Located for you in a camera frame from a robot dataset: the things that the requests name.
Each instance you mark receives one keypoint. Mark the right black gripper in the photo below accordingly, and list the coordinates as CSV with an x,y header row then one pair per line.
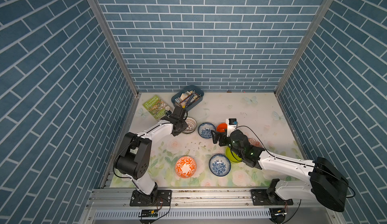
x,y
223,136

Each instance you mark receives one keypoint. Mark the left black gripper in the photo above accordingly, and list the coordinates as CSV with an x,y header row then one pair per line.
x,y
184,126

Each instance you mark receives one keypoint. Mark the orange plastic bowl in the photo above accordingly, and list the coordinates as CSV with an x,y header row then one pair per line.
x,y
222,128

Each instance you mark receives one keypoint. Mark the lime green plastic bowl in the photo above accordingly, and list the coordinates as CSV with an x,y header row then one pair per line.
x,y
233,157

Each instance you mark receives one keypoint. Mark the maroon patterned white bowl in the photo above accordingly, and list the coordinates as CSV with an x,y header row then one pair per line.
x,y
191,125

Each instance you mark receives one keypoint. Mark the large blue floral bowl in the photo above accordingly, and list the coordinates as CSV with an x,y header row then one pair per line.
x,y
219,165

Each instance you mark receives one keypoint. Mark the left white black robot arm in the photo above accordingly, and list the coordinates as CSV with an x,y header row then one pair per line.
x,y
133,161

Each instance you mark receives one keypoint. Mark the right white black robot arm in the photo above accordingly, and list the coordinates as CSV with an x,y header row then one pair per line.
x,y
317,180

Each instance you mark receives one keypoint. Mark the green paperback book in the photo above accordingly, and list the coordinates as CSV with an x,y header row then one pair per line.
x,y
156,107

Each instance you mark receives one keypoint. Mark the teal plastic bin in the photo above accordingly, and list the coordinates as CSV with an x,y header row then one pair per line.
x,y
188,97

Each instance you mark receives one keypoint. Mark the small blue floral bowl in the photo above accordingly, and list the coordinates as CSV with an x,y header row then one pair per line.
x,y
205,130

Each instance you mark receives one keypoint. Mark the red geometric patterned bowl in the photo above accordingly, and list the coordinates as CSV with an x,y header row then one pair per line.
x,y
255,142

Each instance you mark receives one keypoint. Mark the orange floral bowl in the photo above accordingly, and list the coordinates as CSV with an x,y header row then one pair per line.
x,y
185,167

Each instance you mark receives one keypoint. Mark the right circuit board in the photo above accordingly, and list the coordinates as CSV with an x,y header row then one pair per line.
x,y
278,215

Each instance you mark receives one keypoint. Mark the circuit board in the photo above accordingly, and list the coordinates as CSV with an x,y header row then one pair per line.
x,y
148,213
278,215

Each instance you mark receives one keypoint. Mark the left circuit board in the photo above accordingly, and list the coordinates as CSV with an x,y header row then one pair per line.
x,y
148,213

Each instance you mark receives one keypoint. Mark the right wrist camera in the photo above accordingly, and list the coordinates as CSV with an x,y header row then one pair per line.
x,y
231,125

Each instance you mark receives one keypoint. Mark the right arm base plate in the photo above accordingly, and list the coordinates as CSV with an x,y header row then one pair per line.
x,y
264,197

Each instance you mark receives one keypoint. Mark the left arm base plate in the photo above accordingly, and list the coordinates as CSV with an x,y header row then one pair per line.
x,y
156,198

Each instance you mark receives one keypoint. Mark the aluminium mounting rail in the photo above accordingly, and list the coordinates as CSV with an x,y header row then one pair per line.
x,y
191,197

